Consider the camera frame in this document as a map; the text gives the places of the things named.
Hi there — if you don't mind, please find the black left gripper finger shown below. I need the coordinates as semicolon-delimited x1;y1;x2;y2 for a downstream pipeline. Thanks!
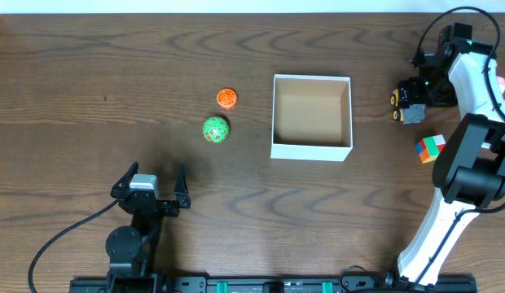
174;164;190;201
113;162;138;190

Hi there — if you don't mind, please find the yellow grey toy car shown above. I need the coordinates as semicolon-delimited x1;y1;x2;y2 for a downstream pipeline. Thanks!
390;89;426;124

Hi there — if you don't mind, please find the multicolour puzzle cube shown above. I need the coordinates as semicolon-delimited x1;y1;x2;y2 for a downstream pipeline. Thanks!
415;134;446;164

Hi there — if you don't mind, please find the pink white duck toy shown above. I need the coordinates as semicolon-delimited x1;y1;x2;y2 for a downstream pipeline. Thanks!
497;77;505;93

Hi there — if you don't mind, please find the green ball with red numbers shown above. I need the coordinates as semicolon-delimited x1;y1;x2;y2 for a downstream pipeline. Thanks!
203;116;230;143

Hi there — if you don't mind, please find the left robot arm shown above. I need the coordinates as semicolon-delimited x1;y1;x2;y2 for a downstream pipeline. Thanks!
105;163;191;276

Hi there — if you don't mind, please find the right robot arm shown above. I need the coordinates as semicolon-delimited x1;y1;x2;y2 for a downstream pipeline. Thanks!
384;23;505;292

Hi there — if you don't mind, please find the orange round cap toy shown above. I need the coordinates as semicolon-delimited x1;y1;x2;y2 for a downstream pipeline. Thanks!
217;88;238;110

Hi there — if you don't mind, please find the white cardboard box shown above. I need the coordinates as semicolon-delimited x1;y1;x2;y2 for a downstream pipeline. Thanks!
270;74;354;162

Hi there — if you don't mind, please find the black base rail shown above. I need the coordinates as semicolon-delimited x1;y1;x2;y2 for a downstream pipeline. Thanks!
69;275;478;293

